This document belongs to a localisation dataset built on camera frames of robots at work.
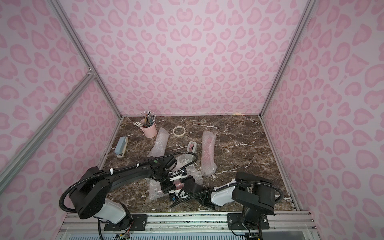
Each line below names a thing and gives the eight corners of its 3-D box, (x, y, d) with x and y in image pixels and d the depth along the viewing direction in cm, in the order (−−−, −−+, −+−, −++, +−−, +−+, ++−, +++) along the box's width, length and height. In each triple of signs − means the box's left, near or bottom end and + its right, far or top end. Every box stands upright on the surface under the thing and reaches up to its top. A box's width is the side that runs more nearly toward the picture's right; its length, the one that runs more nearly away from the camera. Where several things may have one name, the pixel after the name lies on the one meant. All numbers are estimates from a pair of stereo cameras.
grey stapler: (117, 157, 99) (113, 153, 95) (123, 140, 108) (120, 136, 104) (122, 157, 99) (119, 153, 95) (128, 140, 108) (126, 136, 104)
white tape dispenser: (187, 154, 100) (186, 150, 96) (187, 145, 105) (187, 141, 101) (196, 154, 100) (196, 150, 96) (196, 145, 105) (196, 141, 101)
